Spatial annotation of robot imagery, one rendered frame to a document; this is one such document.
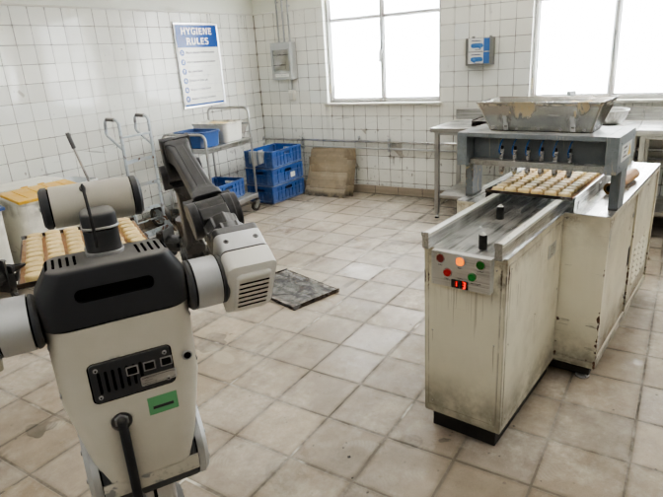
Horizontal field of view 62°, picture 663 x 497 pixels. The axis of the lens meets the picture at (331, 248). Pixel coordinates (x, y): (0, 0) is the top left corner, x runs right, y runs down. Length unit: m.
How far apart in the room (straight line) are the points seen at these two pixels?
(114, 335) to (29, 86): 4.47
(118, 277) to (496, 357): 1.62
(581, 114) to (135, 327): 2.13
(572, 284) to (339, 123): 4.40
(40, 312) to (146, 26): 5.30
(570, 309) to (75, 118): 4.37
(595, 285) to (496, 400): 0.76
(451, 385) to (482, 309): 0.40
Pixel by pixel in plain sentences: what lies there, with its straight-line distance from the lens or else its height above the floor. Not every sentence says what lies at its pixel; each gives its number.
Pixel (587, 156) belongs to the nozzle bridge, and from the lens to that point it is 2.70.
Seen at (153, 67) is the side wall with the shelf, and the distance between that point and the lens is 6.11.
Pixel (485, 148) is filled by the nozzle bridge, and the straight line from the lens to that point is 2.84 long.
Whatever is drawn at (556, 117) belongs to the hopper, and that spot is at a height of 1.25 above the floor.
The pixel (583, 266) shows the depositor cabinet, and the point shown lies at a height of 0.59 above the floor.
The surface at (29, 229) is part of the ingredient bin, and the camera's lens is 4.61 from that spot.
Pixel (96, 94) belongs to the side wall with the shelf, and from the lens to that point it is 5.67.
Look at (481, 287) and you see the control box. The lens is 2.10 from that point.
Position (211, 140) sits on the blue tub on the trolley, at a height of 0.86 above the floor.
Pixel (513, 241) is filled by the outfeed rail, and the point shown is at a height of 0.89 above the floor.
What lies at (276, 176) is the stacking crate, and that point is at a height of 0.32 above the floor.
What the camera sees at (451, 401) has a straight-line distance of 2.45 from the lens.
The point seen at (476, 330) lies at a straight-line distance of 2.23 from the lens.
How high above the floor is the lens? 1.56
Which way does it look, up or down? 19 degrees down
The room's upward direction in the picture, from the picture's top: 4 degrees counter-clockwise
